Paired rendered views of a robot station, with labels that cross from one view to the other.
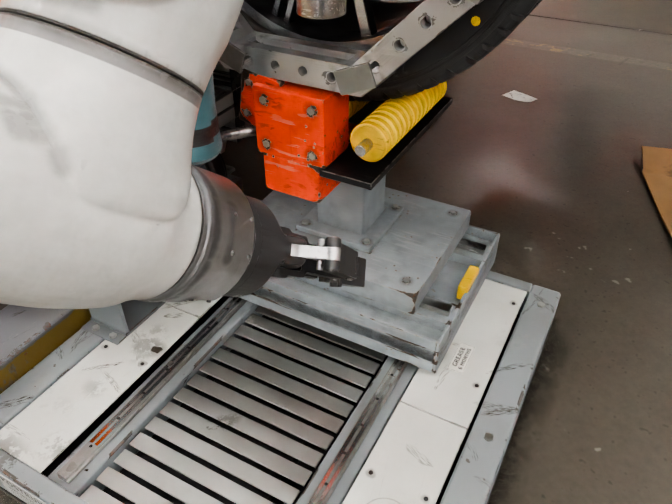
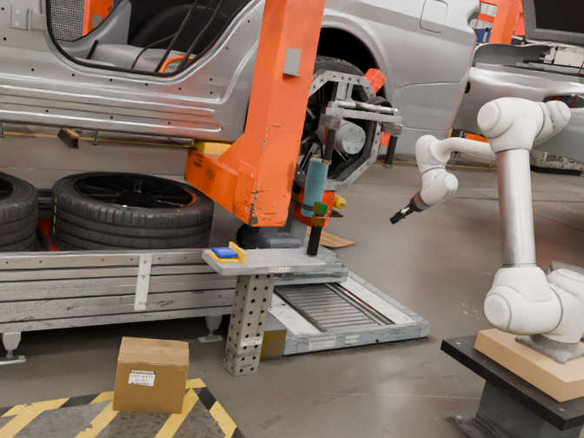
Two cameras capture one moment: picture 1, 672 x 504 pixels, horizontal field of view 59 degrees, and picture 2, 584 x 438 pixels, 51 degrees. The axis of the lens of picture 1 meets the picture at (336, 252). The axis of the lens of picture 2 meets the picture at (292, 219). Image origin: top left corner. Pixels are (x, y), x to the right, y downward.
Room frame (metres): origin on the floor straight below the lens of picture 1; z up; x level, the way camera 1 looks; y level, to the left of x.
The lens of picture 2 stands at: (-0.42, 2.64, 1.17)
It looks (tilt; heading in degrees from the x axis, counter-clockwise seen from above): 15 degrees down; 298
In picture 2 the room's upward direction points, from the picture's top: 10 degrees clockwise
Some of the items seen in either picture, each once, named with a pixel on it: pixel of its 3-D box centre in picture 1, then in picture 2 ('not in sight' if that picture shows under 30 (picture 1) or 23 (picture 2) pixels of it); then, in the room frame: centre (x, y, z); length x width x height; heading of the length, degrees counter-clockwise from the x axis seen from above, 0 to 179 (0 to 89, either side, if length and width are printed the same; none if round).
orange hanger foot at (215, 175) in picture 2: not in sight; (228, 157); (1.09, 0.48, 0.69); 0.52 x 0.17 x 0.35; 152
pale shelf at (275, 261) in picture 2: not in sight; (265, 261); (0.63, 0.80, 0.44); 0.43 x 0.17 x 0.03; 62
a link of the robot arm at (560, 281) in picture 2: not in sight; (561, 302); (-0.33, 0.48, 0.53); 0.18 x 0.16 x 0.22; 58
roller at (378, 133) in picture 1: (402, 111); (327, 196); (0.86, -0.10, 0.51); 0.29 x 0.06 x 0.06; 152
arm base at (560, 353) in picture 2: not in sight; (556, 339); (-0.34, 0.45, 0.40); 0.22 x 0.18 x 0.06; 67
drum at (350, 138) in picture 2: not in sight; (341, 135); (0.77, 0.08, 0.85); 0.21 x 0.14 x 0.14; 152
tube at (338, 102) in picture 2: not in sight; (337, 94); (0.77, 0.20, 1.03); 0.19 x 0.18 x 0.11; 152
